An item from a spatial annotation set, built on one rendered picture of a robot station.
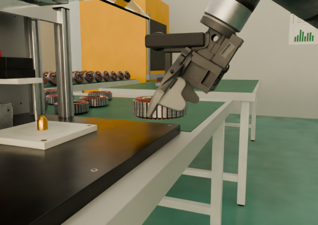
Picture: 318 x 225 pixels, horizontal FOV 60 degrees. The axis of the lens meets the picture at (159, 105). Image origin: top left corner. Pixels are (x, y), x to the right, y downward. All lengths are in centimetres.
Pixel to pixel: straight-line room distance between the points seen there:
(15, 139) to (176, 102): 28
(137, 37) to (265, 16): 254
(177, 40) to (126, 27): 364
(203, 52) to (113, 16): 378
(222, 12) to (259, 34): 503
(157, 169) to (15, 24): 61
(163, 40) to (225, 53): 12
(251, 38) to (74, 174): 526
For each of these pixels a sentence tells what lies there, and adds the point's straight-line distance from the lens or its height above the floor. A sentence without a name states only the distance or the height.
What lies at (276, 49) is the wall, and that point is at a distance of 550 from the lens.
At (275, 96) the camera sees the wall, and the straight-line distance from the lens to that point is 552.
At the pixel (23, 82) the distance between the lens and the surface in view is 58.
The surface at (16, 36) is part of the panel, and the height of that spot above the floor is 99.
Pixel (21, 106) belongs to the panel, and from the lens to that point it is 88.
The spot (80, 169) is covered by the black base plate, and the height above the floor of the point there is 77.
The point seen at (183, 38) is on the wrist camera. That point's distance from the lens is 51.
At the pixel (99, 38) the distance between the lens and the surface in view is 436.
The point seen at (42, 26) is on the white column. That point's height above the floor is 151.
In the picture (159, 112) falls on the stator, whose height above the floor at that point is 82.
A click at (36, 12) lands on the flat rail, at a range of 72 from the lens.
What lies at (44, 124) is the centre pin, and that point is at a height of 79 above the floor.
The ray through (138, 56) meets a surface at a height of 106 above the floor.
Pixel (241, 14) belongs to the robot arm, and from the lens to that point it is 51.
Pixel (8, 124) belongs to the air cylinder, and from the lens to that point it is 69.
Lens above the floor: 90
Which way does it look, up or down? 8 degrees down
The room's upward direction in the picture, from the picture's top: straight up
